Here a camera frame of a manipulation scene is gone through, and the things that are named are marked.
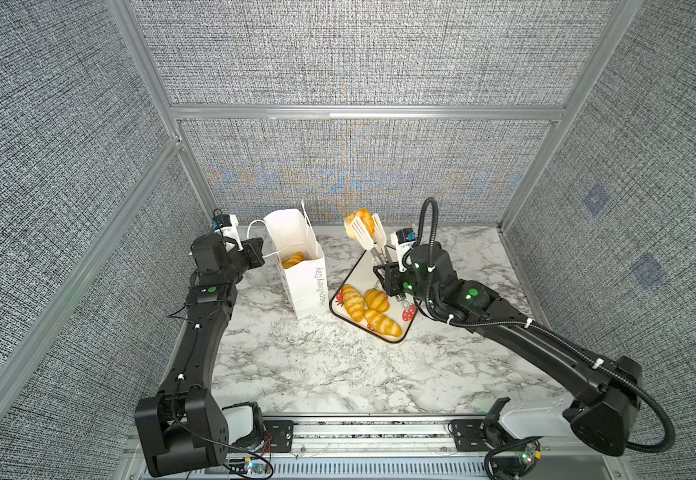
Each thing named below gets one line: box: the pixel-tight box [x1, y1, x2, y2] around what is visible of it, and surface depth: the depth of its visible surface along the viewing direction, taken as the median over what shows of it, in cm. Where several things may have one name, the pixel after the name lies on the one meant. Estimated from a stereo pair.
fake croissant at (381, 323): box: [364, 309, 403, 337], surface depth 92 cm
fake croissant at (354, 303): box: [343, 284, 365, 323], surface depth 95 cm
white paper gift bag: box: [247, 200, 329, 320], surface depth 90 cm
